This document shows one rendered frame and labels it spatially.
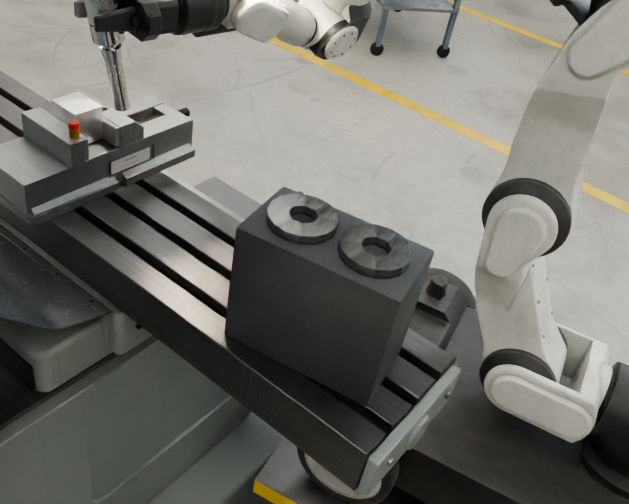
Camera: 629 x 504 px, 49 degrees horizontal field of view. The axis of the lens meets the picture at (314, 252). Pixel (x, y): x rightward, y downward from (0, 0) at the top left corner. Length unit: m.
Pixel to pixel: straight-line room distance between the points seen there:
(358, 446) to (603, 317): 2.05
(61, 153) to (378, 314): 0.59
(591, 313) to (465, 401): 1.42
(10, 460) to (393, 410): 0.59
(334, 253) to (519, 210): 0.41
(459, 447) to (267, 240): 0.70
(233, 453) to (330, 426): 0.86
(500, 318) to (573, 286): 1.61
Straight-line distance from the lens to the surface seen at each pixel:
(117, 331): 1.13
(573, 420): 1.37
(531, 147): 1.14
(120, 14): 1.04
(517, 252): 1.18
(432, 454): 1.36
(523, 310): 1.30
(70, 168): 1.15
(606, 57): 1.04
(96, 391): 1.22
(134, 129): 1.20
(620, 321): 2.86
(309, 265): 0.81
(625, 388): 1.39
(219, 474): 1.70
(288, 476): 1.47
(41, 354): 1.10
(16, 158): 1.18
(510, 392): 1.36
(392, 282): 0.81
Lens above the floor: 1.62
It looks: 38 degrees down
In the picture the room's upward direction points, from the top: 12 degrees clockwise
